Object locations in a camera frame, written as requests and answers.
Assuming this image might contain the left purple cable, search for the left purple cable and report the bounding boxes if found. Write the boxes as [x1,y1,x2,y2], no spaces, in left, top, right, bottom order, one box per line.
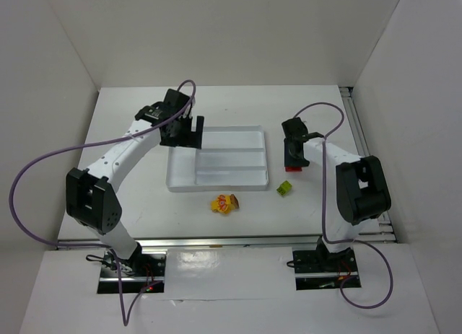
[9,79,198,328]

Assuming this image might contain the aluminium side rail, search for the aluminium side rail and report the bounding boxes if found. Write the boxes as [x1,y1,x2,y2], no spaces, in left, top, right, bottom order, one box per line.
[339,87,397,243]

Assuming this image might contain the white compartment tray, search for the white compartment tray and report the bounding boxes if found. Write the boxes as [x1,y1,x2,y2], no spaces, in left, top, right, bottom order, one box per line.
[165,126,269,193]

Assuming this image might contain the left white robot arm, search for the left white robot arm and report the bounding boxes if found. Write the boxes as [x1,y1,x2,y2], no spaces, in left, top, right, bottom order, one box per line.
[66,89,204,275]

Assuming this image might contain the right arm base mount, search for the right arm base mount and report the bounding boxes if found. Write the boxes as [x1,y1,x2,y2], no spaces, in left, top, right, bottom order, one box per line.
[286,237,361,291]

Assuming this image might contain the aluminium front rail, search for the aluminium front rail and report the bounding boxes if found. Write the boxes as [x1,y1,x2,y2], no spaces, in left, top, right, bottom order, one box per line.
[56,234,326,250]

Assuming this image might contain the purple cable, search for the purple cable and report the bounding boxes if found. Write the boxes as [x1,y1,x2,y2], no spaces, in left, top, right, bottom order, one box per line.
[292,102,394,309]
[9,79,198,328]

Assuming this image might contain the red lego brick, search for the red lego brick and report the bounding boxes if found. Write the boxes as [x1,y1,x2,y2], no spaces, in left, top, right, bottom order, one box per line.
[284,166,302,172]

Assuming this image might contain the yellow lego brick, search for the yellow lego brick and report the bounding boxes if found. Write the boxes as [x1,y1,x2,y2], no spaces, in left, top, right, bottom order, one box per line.
[210,194,235,215]

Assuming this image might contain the brown lego brick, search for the brown lego brick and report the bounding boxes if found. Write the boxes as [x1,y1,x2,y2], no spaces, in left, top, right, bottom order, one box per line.
[230,194,240,209]

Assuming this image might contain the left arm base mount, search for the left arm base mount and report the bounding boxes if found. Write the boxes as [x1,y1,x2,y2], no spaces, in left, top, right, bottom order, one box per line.
[85,251,167,294]

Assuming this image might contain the lime green lego brick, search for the lime green lego brick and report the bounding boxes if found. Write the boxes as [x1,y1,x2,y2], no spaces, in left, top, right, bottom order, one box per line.
[276,180,292,197]

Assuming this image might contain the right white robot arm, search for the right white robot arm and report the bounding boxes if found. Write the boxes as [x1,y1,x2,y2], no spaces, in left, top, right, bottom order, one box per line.
[282,117,391,267]

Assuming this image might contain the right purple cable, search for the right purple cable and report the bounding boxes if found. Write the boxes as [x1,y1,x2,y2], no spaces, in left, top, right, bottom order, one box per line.
[292,102,394,309]

